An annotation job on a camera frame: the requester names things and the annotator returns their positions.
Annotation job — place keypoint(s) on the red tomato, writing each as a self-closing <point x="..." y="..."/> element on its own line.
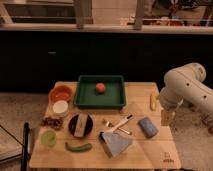
<point x="100" y="88"/>

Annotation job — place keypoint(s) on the blue sponge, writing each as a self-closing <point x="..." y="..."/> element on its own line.
<point x="149" y="129"/>

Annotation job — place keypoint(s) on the green plastic tray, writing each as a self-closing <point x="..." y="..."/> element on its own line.
<point x="87" y="97"/>

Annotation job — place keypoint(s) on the tan wooden block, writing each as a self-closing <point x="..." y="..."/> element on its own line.
<point x="80" y="125"/>

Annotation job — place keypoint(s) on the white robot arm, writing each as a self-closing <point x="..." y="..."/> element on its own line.
<point x="184" y="83"/>

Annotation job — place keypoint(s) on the white round cup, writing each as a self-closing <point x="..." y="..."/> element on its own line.
<point x="60" y="108"/>

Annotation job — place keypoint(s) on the black chair frame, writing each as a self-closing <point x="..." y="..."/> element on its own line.
<point x="25" y="155"/>

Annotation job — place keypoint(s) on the green chili pepper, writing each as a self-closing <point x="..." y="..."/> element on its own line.
<point x="82" y="148"/>

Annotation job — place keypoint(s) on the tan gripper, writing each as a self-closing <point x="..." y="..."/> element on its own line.
<point x="167" y="117"/>

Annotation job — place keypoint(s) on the dark round plate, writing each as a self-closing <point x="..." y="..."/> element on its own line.
<point x="72" y="125"/>

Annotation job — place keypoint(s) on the orange bowl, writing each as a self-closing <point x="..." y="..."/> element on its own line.
<point x="60" y="92"/>

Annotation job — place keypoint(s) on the light green cup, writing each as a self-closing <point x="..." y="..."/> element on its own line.
<point x="48" y="138"/>

